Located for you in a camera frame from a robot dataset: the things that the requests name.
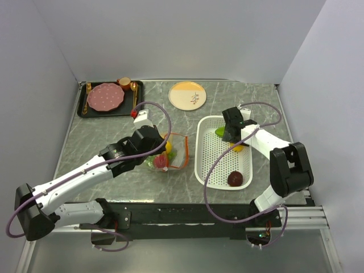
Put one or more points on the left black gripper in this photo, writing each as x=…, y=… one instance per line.
x=160, y=141

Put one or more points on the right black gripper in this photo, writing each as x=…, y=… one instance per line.
x=226, y=137

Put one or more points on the green toy leaf slice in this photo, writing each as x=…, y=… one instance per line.
x=220, y=132

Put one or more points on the green toy grapes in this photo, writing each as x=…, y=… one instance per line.
x=152, y=163

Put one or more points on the yellow toy pear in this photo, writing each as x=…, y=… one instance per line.
x=168, y=147

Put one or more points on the red toy fruit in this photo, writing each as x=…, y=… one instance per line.
x=160, y=161

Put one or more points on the yellow toy lemon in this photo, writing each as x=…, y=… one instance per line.
x=237, y=148

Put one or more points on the green toy vegetable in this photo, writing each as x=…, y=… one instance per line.
x=171, y=155

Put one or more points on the clear orange zip bag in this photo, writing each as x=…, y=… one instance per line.
x=175, y=157

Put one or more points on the dark maroon toy fruit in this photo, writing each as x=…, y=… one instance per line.
x=235, y=179

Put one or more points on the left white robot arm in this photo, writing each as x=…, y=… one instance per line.
x=42, y=208

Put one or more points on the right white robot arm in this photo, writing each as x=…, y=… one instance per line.
x=290, y=169

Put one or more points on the white perforated plastic basket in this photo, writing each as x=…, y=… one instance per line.
x=207, y=150

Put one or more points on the cream orange round plate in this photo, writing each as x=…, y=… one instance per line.
x=187, y=95

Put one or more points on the gold spoon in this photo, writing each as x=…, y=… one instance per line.
x=134, y=86

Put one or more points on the pink dotted plate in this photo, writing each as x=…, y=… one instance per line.
x=105, y=97

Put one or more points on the orange cup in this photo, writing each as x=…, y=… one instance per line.
x=124, y=83

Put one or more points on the gold fork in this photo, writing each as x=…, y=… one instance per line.
x=88, y=90

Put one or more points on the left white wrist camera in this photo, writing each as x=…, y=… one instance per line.
x=141, y=118

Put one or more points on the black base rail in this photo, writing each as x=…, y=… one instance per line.
x=175, y=221

